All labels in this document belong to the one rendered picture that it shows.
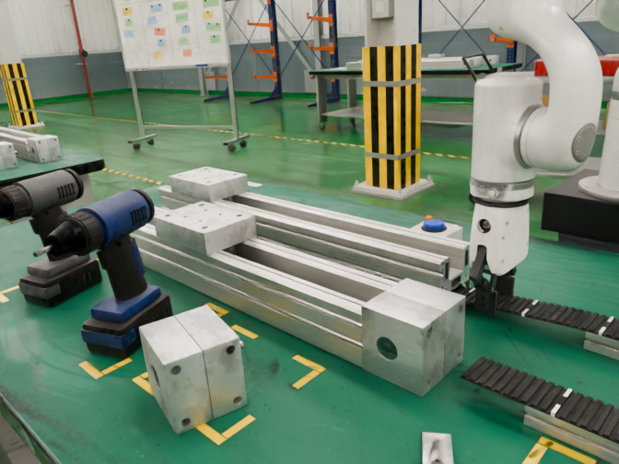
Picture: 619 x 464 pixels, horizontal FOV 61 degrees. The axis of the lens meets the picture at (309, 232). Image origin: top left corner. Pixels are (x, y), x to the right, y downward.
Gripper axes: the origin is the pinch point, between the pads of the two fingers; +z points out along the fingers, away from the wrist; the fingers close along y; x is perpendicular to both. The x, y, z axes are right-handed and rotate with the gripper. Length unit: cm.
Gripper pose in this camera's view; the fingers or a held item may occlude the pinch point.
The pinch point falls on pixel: (494, 294)
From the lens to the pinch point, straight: 84.9
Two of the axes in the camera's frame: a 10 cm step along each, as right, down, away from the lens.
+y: 6.9, -2.9, 6.6
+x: -7.2, -2.0, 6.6
